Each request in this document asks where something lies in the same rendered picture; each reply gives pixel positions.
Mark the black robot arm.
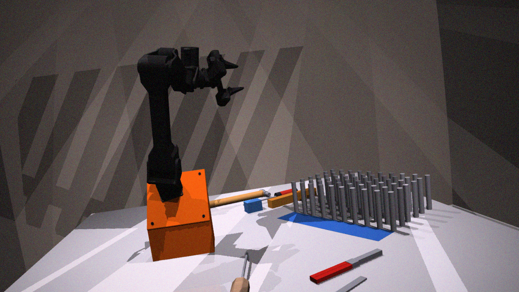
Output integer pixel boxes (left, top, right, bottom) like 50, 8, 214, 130
137, 47, 226, 202

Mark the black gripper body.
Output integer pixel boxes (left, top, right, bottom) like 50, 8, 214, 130
199, 50, 230, 106

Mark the red-handled screwdriver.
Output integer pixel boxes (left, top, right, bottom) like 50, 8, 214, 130
262, 189, 292, 201

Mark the blue rectangular block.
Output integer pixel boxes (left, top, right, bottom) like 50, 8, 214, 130
243, 198, 263, 213

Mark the orange flat bar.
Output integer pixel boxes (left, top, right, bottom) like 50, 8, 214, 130
267, 188, 317, 208

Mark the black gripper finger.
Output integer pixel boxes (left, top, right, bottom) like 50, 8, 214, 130
227, 87, 244, 96
220, 55, 238, 69

